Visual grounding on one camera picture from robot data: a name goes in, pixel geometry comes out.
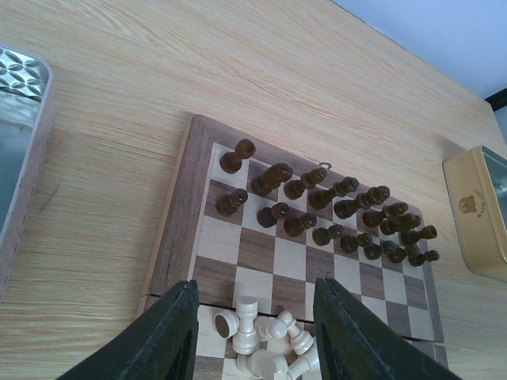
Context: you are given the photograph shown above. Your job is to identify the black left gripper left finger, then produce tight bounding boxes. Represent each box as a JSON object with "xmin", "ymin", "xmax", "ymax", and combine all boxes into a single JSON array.
[{"xmin": 59, "ymin": 280, "xmax": 199, "ymax": 379}]

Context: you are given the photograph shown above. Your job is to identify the wooden chess board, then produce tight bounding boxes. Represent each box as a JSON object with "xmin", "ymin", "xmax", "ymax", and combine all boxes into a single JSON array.
[{"xmin": 138, "ymin": 116, "xmax": 447, "ymax": 379}]

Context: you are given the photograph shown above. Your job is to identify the dark rook chess piece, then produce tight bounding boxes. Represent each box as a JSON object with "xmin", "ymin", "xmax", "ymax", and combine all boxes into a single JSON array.
[{"xmin": 219, "ymin": 139, "xmax": 256, "ymax": 174}]

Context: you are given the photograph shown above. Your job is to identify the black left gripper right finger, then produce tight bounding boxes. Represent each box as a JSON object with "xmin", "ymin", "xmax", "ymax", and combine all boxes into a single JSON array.
[{"xmin": 313, "ymin": 278, "xmax": 458, "ymax": 379}]

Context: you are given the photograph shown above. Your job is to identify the dark knight chess piece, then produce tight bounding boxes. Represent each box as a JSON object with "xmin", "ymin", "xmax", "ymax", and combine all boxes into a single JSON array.
[{"xmin": 250, "ymin": 163, "xmax": 293, "ymax": 196}]

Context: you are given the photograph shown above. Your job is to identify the silver embossed metal tray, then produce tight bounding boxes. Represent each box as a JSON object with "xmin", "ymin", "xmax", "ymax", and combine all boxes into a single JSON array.
[{"xmin": 1, "ymin": 45, "xmax": 55, "ymax": 295}]

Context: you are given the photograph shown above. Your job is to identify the white rook chess piece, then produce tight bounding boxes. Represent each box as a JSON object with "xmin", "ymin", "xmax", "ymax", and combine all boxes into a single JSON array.
[{"xmin": 233, "ymin": 296, "xmax": 260, "ymax": 355}]

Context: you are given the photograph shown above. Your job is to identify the yellow metal tin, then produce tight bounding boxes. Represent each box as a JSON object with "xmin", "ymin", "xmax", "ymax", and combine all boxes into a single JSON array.
[{"xmin": 442, "ymin": 145, "xmax": 506, "ymax": 282}]

